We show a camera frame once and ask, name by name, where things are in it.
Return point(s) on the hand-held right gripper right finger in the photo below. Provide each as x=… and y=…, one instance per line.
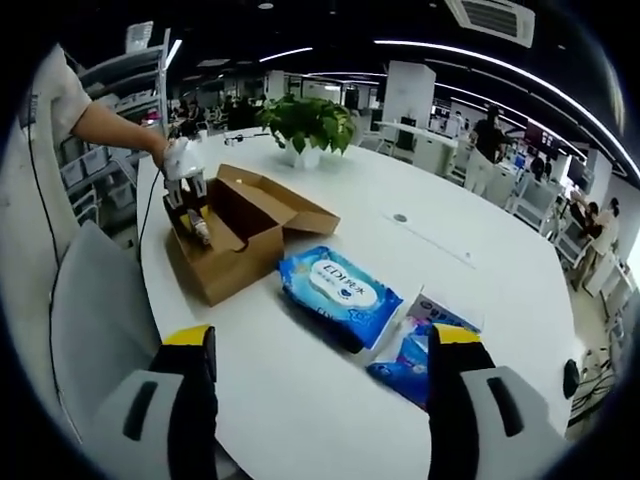
x=455, y=400

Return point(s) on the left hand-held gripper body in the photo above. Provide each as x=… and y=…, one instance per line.
x=182, y=160

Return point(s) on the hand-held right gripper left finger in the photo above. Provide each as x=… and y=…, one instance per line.
x=195, y=400

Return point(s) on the small beige soft item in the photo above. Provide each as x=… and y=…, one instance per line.
x=200, y=227

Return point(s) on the blue floral tissue packet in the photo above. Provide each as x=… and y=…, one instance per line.
x=405, y=365

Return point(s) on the clear blue printed packet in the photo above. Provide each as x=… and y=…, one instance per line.
x=435, y=310

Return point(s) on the brown cardboard shoe box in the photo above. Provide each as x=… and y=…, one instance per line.
x=235, y=270

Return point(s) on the blue wet wipes pack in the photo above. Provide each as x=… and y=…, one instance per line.
x=340, y=290

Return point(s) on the small black white stand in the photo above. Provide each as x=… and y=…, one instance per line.
x=231, y=141

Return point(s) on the grey storage shelf rack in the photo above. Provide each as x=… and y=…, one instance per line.
x=100, y=160

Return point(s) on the black oval object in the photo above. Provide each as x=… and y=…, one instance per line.
x=571, y=377

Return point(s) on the potted green plant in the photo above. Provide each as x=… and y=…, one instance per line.
x=310, y=120

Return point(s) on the grey mesh office chair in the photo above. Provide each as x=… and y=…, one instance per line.
x=100, y=300

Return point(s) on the ceiling air vent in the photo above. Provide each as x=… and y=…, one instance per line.
x=492, y=17

